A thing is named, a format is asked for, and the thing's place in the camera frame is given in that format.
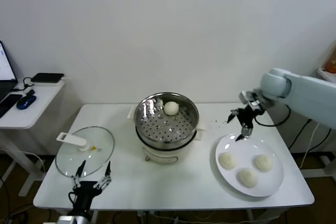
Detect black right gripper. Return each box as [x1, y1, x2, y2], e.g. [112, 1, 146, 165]
[226, 104, 265, 142]

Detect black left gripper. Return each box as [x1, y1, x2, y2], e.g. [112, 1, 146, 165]
[71, 159, 113, 210]

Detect white steamed baozi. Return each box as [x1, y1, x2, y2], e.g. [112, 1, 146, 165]
[164, 101, 180, 116]
[253, 154, 275, 174]
[237, 168, 259, 189]
[218, 152, 238, 169]

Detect stainless steel steamer basket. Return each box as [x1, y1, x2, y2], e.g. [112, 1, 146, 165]
[128, 92, 207, 145]

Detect large white plate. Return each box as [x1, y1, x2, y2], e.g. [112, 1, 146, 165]
[214, 133, 285, 198]

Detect white electric cooker base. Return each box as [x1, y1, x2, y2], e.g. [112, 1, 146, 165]
[136, 126, 203, 166]

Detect white side desk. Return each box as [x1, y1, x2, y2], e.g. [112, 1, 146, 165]
[0, 78, 66, 197]

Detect blue computer mouse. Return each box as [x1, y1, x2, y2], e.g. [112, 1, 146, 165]
[16, 94, 37, 110]

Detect white shelf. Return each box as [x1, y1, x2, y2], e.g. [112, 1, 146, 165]
[316, 68, 336, 88]

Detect black flat hard drive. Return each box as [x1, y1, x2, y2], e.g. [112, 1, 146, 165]
[30, 72, 65, 84]

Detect black smartphone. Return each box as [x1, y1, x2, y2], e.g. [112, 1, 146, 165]
[0, 93, 24, 119]

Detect orange object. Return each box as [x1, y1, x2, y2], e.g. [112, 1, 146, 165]
[324, 48, 336, 74]

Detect black laptop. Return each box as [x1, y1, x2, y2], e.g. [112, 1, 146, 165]
[0, 40, 19, 104]

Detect glass lid with white handle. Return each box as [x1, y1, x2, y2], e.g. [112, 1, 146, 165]
[55, 126, 116, 178]

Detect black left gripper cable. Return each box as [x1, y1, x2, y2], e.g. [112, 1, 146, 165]
[68, 191, 79, 206]

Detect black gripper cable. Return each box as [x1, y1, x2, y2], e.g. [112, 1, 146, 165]
[68, 191, 79, 206]
[253, 104, 291, 127]

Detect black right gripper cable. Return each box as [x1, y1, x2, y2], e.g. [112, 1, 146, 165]
[253, 104, 291, 127]

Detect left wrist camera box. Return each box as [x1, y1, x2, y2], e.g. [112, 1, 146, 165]
[57, 215, 92, 224]

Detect black hanging cable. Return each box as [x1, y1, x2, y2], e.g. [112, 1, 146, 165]
[288, 119, 333, 154]

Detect white hanging cable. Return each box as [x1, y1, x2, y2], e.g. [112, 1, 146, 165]
[300, 124, 320, 169]

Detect black usb cable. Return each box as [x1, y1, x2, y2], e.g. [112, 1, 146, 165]
[23, 76, 36, 97]

